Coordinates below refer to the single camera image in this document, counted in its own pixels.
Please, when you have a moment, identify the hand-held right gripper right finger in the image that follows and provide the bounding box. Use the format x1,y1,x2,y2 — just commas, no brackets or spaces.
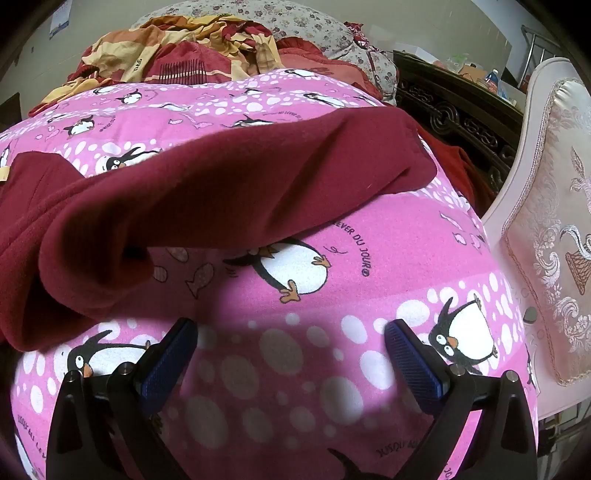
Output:
384,319,539,480

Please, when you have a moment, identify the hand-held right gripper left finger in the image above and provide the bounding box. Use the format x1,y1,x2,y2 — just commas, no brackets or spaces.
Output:
46,318,199,480

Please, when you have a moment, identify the maroon fleece garment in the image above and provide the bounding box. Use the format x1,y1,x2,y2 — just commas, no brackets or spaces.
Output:
0,107,438,352

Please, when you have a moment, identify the pink penguin print blanket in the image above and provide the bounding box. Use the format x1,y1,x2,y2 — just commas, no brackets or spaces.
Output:
0,67,541,480

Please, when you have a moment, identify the red cloth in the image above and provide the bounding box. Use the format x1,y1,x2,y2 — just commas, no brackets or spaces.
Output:
434,138,495,217

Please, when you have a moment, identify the white floral headboard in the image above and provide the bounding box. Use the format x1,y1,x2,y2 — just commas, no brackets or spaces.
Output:
480,58,591,421

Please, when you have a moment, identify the orange and red patterned quilt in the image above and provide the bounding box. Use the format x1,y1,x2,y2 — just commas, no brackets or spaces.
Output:
28,15,384,116

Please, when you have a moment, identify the metal rack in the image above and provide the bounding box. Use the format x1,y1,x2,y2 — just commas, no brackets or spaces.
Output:
521,24,566,65

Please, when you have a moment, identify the floral pillow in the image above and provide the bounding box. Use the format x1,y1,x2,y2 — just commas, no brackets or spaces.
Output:
131,0,400,104

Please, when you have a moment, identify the wall calendar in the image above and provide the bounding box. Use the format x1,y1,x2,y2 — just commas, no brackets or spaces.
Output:
50,0,70,38

